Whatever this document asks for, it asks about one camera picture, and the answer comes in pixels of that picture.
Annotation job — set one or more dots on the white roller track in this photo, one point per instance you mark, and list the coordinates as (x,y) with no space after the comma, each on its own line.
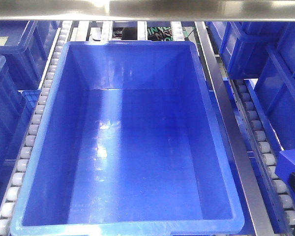
(14,186)
(276,189)

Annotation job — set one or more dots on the large blue plastic bin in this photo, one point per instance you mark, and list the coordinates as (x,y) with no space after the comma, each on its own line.
(128,145)

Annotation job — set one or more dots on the steel upper shelf beam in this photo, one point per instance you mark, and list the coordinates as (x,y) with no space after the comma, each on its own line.
(149,10)

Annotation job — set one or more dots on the steel divider rail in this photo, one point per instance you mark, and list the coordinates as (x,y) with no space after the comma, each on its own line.
(253,198)

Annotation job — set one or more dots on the blue block part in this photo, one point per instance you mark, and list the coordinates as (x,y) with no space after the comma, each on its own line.
(285,165)

